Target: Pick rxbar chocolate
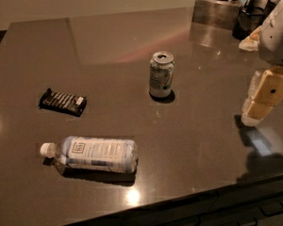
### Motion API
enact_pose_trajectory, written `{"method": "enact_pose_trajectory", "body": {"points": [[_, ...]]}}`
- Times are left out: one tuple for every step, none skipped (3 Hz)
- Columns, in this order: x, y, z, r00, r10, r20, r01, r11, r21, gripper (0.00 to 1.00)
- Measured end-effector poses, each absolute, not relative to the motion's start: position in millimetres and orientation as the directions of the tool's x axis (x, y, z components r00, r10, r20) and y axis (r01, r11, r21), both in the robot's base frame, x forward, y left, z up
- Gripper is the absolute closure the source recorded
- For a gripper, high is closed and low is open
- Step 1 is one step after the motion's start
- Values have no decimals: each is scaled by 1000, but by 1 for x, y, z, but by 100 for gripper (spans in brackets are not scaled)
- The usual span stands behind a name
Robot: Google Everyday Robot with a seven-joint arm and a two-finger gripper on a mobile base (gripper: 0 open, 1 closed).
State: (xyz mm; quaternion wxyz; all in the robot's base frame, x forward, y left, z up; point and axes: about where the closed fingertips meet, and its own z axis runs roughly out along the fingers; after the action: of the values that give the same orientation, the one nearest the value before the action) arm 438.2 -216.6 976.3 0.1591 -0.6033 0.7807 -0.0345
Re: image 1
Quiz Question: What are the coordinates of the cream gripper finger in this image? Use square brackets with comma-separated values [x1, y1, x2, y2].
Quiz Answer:
[248, 71, 263, 98]
[241, 66, 283, 127]

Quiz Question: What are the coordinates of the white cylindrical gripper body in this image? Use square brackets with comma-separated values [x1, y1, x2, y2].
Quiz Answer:
[258, 0, 283, 66]

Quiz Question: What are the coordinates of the black rxbar chocolate wrapper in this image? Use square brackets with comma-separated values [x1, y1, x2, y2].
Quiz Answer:
[39, 89, 87, 117]

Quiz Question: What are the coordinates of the stainless steel dispenser base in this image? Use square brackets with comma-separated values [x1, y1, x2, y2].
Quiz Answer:
[191, 0, 240, 30]

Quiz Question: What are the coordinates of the silver aluminium drink can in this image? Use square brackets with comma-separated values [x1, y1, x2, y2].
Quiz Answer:
[149, 51, 175, 98]

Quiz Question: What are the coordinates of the clear plastic water bottle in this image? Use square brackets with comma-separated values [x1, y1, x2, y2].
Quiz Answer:
[40, 137, 138, 173]

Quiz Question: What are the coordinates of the black wire mesh basket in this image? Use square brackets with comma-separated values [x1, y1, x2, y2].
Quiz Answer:
[232, 6, 264, 40]

